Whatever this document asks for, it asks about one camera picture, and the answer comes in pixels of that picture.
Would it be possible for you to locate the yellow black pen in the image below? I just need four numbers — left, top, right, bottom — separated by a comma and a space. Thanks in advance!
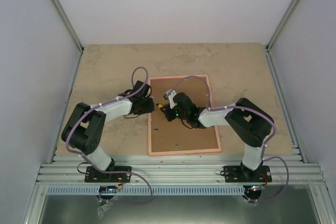
156, 103, 170, 110

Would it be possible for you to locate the pink picture frame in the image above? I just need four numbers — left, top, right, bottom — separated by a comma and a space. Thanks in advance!
148, 74, 222, 157

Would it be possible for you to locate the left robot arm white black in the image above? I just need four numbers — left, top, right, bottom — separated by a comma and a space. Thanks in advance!
61, 80, 154, 182

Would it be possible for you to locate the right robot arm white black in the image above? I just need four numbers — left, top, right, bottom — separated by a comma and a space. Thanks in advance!
157, 90, 276, 182

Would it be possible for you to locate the metal sheet front panel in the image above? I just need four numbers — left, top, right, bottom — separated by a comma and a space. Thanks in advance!
24, 185, 335, 223

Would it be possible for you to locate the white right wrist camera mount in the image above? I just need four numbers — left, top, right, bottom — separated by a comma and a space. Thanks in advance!
163, 89, 176, 109

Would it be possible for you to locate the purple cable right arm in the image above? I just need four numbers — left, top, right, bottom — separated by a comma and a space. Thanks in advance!
172, 76, 291, 204

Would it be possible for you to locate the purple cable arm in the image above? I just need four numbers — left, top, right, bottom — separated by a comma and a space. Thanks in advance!
172, 76, 291, 204
65, 66, 155, 205

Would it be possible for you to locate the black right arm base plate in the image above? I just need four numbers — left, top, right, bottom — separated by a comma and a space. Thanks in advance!
220, 164, 272, 183

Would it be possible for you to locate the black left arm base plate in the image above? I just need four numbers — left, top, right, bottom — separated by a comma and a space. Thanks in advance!
84, 166, 131, 183

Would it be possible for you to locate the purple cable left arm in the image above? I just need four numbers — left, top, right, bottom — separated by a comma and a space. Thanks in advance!
65, 66, 155, 205

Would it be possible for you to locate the aluminium rail front beam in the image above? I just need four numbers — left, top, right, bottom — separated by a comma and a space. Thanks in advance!
36, 155, 325, 185

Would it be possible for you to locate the aluminium side rail right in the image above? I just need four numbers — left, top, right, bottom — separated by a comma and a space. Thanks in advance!
264, 46, 308, 163

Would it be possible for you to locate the grey slotted cable duct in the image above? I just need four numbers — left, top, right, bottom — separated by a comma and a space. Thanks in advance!
46, 185, 266, 196

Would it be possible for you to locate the aluminium corner post left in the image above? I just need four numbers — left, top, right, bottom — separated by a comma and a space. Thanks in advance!
50, 0, 83, 53

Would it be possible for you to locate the aluminium corner post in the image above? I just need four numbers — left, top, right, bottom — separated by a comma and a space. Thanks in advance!
265, 0, 301, 53
50, 0, 83, 53

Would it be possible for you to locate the aluminium corner post right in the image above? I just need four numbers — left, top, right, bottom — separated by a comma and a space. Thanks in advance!
265, 0, 301, 53

